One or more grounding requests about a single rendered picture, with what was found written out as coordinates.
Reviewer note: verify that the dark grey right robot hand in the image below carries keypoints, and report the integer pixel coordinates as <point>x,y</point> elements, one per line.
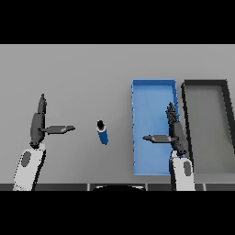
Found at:
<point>177,134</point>

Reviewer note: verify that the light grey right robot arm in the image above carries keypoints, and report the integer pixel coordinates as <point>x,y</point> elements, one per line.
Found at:
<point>183,173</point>

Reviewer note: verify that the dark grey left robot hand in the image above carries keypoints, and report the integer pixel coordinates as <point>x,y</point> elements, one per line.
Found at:
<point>37,125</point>

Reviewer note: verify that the blue bin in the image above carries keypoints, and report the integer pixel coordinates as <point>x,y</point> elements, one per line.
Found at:
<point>153,128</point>

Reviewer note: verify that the dark grey bin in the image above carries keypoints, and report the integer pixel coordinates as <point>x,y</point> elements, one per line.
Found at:
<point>211,128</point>

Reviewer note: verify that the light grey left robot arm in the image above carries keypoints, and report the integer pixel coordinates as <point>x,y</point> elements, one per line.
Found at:
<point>27,168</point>

